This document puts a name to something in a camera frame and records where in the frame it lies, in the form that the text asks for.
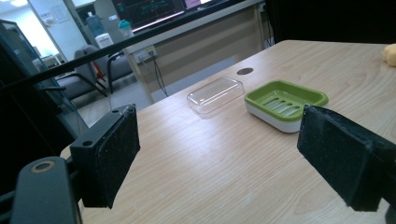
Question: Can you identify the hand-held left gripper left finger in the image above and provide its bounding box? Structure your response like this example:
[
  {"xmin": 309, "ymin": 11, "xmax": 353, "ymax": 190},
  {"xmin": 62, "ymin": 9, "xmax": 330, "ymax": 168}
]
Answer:
[{"xmin": 69, "ymin": 104, "xmax": 141, "ymax": 209}]

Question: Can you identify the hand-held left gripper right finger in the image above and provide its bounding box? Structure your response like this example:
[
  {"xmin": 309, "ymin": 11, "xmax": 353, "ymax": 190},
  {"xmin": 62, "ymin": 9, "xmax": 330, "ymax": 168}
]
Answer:
[{"xmin": 296, "ymin": 104, "xmax": 396, "ymax": 213}]

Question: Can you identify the green and white soap dish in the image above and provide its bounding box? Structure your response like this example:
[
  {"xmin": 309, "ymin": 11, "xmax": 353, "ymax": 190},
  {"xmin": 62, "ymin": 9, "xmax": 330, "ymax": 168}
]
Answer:
[{"xmin": 244, "ymin": 79, "xmax": 330, "ymax": 134}]

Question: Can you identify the yellow soap bar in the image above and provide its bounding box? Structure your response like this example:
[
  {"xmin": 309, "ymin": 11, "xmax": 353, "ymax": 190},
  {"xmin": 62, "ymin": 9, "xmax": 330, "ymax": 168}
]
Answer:
[{"xmin": 382, "ymin": 43, "xmax": 396, "ymax": 67}]

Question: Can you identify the clear plastic soap box lid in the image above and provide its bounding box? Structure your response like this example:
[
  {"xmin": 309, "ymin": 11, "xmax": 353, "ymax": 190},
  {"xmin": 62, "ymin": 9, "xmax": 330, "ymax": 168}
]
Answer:
[{"xmin": 186, "ymin": 77, "xmax": 246, "ymax": 119}]

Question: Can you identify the grey office chair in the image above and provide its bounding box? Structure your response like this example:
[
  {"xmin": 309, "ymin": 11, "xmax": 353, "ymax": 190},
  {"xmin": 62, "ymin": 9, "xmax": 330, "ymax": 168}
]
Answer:
[{"xmin": 55, "ymin": 44, "xmax": 134, "ymax": 101}]

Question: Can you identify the black metal bar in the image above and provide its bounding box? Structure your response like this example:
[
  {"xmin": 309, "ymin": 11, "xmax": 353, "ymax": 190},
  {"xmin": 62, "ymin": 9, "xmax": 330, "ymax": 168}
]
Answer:
[{"xmin": 0, "ymin": 0, "xmax": 247, "ymax": 91}]

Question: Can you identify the white water dispenser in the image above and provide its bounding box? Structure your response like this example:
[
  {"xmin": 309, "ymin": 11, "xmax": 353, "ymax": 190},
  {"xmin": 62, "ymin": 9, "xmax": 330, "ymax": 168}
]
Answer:
[{"xmin": 94, "ymin": 33, "xmax": 114, "ymax": 49}]

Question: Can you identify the teal capped water bottle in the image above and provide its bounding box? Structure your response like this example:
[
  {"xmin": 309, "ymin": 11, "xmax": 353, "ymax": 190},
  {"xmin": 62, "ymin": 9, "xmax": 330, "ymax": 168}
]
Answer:
[{"xmin": 118, "ymin": 20, "xmax": 134, "ymax": 39}]

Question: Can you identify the dark curtain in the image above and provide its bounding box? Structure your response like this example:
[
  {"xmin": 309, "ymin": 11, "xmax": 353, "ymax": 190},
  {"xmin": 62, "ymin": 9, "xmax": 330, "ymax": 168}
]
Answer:
[{"xmin": 264, "ymin": 0, "xmax": 396, "ymax": 45}]

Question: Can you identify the beige desk with power outlet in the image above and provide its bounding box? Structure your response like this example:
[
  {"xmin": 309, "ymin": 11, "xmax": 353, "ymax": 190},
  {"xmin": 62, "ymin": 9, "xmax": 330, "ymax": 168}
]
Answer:
[{"xmin": 122, "ymin": 0, "xmax": 265, "ymax": 105}]

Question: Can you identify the computer monitor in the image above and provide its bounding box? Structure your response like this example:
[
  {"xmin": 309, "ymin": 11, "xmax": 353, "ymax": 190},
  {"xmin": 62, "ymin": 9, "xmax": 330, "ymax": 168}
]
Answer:
[{"xmin": 112, "ymin": 0, "xmax": 188, "ymax": 32}]

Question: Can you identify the black cable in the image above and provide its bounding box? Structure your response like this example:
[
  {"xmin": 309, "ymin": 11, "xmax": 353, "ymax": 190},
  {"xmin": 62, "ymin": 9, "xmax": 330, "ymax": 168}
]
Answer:
[{"xmin": 151, "ymin": 55, "xmax": 170, "ymax": 98}]

